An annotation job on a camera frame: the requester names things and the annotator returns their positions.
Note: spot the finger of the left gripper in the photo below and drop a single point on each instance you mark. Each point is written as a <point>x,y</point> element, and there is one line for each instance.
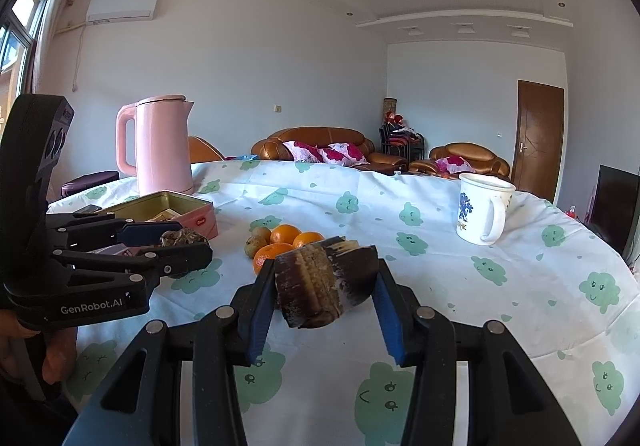
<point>173,262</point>
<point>94,231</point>

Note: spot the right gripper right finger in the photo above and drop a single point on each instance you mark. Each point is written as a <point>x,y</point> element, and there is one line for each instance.
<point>509,402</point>

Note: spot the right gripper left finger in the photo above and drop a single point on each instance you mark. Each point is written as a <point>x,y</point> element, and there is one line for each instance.
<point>138,401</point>

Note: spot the brown cut fruit piece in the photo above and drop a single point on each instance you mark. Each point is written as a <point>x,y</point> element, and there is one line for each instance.
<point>318,282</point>

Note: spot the dark purple stool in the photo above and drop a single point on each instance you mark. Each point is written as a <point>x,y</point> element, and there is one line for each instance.
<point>85,182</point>

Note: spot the pink metal tin box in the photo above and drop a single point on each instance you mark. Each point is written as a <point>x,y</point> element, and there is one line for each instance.
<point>193,213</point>

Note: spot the pink electric kettle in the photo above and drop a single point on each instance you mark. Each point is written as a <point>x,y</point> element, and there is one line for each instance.
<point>161,144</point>

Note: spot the brown longan fruit rear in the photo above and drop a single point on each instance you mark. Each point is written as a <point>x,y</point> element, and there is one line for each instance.
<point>260,236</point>

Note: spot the large front orange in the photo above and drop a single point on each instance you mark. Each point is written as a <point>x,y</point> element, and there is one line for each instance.
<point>270,251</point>

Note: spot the orange chair back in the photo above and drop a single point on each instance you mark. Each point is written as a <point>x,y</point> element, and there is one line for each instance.
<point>201,151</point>

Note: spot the white cloud pattern tablecloth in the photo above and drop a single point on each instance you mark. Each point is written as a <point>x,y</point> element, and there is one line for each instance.
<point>567,297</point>

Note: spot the long brown leather sofa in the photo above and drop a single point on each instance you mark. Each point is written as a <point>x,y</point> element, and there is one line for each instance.
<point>273,148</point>

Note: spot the white printed mug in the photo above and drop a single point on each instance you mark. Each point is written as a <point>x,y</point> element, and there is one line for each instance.
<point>483,202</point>

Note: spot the black television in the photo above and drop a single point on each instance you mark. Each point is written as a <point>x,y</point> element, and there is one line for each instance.
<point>615,208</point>

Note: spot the pink floral sofa cushion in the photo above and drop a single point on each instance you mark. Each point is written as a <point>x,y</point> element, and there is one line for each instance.
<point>342,154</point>

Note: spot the brown leather armchair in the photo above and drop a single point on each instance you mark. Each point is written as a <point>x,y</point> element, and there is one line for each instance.
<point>484,161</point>

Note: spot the pink floral armchair cushion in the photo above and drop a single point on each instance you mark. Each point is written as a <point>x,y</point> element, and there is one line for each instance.
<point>453,165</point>

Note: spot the brown wooden door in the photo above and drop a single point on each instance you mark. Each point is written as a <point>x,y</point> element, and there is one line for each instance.
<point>539,139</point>

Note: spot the dark chair rack with items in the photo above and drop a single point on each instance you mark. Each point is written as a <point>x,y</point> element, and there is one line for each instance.
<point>397,137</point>

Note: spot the window with frame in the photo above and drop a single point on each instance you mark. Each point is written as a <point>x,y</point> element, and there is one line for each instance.
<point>19,32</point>

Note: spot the white wall air conditioner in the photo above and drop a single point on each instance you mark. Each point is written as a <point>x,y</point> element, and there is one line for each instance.
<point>107,11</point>

